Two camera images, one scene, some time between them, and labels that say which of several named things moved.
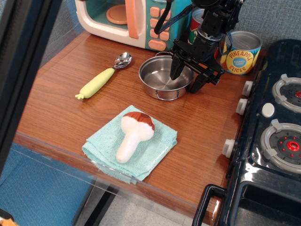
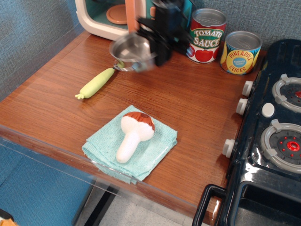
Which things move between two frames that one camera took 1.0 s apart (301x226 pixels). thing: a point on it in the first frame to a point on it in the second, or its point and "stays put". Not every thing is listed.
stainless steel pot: x=155 y=80 to x=131 y=52
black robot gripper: x=201 y=57 to x=167 y=31
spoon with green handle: x=122 y=60 stays put
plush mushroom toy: x=138 y=126 stays put
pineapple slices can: x=243 y=58 stays put
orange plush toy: x=8 y=222 stays put
